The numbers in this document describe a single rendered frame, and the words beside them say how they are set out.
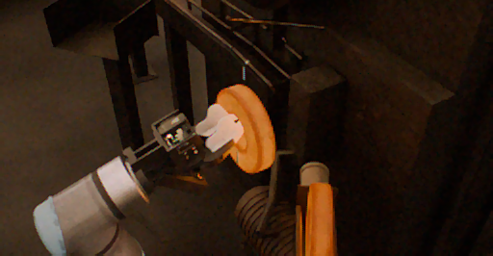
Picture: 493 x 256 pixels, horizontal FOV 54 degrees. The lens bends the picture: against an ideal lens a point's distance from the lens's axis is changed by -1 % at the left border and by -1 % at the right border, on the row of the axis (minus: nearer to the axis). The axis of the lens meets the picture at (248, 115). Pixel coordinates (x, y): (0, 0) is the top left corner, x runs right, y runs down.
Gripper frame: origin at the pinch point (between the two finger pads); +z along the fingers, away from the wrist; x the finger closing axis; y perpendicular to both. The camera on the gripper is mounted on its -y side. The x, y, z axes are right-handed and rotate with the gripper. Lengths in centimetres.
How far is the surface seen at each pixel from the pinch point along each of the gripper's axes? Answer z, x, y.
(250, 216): -5.4, 4.1, -33.1
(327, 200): 3.7, -17.7, -7.3
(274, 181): 3.0, 5.0, -28.2
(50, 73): -42, 166, -78
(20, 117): -60, 137, -72
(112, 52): -12, 72, -22
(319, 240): -1.2, -21.7, -8.7
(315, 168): 9.0, -4.4, -18.3
